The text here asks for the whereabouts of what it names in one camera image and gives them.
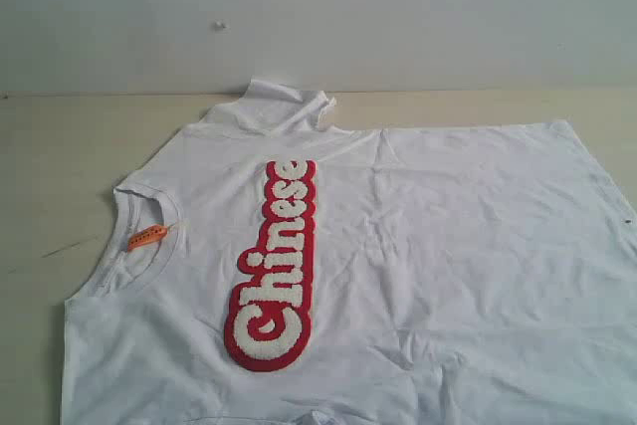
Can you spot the white t-shirt red lettering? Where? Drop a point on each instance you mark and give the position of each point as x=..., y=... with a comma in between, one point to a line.
x=316, y=275

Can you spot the orange size tag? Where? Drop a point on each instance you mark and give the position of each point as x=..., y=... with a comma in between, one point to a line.
x=150, y=235

